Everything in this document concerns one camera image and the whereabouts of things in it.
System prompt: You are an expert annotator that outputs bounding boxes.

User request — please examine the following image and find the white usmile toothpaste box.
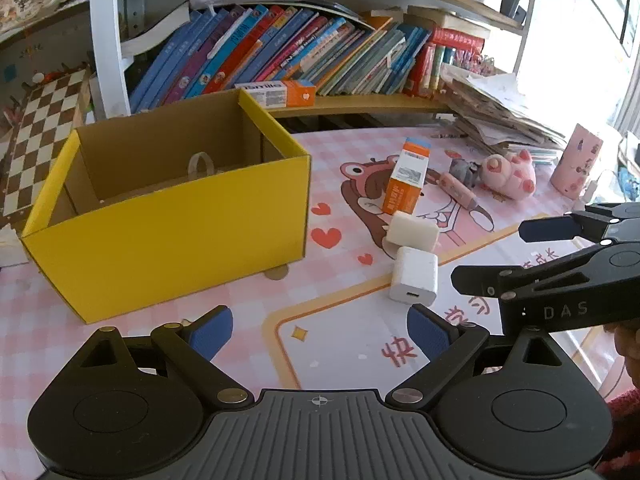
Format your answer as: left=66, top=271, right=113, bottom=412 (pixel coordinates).
left=382, top=138, right=431, bottom=214

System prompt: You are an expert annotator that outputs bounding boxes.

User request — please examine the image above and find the white power adapter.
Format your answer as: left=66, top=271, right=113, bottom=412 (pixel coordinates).
left=390, top=246, right=439, bottom=307

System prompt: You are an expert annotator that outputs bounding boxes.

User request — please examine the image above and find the person's hand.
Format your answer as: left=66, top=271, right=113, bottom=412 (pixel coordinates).
left=604, top=320, right=640, bottom=388

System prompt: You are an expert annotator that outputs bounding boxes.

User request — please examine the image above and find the pink plush paw toy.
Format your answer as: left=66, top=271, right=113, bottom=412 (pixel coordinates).
left=480, top=150, right=537, bottom=200

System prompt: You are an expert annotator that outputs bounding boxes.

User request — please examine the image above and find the clear tape roll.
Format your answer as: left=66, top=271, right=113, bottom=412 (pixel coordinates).
left=188, top=152, right=215, bottom=180

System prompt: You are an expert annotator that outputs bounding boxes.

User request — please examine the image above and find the yellow cardboard box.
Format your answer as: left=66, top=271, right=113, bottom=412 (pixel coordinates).
left=22, top=90, right=311, bottom=323

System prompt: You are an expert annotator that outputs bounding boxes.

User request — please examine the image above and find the pink highlighter pen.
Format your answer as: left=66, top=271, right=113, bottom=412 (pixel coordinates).
left=438, top=172, right=477, bottom=210

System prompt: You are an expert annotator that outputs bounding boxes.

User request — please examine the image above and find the white eraser block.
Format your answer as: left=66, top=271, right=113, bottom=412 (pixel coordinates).
left=386, top=211, right=439, bottom=252

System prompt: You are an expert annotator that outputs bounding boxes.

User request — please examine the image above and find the pink patterned cup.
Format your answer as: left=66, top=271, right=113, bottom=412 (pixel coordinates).
left=550, top=124, right=603, bottom=200

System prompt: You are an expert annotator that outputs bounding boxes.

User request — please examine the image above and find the grey toy car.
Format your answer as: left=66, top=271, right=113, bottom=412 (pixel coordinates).
left=449, top=158, right=482, bottom=188

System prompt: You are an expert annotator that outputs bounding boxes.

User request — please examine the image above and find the pink cartoon desk mat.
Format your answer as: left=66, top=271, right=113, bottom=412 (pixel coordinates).
left=1, top=125, right=582, bottom=479

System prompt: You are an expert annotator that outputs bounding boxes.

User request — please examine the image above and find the stack of papers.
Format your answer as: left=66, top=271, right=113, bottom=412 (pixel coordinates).
left=438, top=65, right=568, bottom=157

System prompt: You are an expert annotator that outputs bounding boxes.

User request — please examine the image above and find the row of books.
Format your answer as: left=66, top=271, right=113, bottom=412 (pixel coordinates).
left=129, top=1, right=496, bottom=113

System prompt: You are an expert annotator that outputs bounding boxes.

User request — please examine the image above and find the orange white box on shelf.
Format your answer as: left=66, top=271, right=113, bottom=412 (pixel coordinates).
left=235, top=80, right=317, bottom=110

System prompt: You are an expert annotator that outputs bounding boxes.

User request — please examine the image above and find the brown white chessboard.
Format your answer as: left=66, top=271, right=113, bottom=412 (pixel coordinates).
left=1, top=65, right=90, bottom=217

